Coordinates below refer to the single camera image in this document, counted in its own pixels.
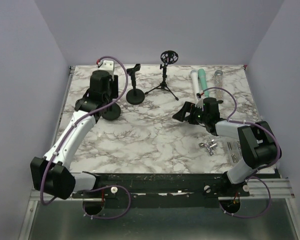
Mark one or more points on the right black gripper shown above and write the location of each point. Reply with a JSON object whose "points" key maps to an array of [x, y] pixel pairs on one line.
{"points": [[187, 107]]}

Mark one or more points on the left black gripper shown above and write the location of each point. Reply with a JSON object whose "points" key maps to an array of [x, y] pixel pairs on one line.
{"points": [[114, 87]]}

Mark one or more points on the black round base clip stand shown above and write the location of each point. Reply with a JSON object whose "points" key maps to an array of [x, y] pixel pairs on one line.
{"points": [[112, 113]]}

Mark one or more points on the white microphone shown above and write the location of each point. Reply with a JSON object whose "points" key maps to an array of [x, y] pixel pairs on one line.
{"points": [[195, 82]]}

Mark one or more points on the mint green microphone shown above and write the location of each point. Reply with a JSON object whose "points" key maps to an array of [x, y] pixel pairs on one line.
{"points": [[202, 78]]}

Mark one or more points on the glitter silver mesh microphone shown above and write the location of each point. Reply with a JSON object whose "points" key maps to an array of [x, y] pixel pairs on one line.
{"points": [[218, 82]]}

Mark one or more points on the black tripod shock mount stand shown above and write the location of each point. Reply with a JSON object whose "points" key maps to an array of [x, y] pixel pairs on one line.
{"points": [[168, 57]]}

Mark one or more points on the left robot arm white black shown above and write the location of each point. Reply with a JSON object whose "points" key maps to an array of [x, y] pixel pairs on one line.
{"points": [[51, 173]]}

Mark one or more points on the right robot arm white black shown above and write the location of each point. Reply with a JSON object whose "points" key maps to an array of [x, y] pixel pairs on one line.
{"points": [[259, 148]]}

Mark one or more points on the chrome faucet fitting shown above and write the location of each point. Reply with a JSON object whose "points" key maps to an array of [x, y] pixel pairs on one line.
{"points": [[210, 146]]}

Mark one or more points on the clear screw organizer box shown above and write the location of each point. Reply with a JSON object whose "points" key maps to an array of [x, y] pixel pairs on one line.
{"points": [[234, 153]]}

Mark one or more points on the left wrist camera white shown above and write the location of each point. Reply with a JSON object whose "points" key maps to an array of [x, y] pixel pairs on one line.
{"points": [[106, 65]]}

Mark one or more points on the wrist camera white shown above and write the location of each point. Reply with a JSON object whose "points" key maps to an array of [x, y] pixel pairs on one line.
{"points": [[200, 100], [106, 65]]}

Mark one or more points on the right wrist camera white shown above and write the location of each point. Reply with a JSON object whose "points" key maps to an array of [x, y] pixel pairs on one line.
{"points": [[200, 100]]}

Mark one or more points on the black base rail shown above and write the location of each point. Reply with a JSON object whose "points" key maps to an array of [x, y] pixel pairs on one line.
{"points": [[145, 190]]}

